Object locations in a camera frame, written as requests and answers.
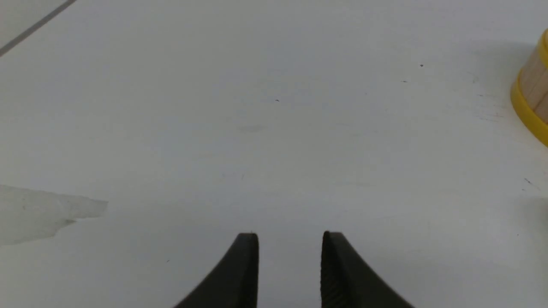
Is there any yellow rimmed bamboo steamer basket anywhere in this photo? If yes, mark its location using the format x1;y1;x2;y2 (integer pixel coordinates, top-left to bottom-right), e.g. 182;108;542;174
510;29;548;146

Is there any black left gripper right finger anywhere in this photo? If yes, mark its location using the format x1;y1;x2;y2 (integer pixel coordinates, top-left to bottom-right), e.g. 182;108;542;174
321;231;412;308

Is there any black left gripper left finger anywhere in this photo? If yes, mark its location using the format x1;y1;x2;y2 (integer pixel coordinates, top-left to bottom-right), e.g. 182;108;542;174
176;233;259;308

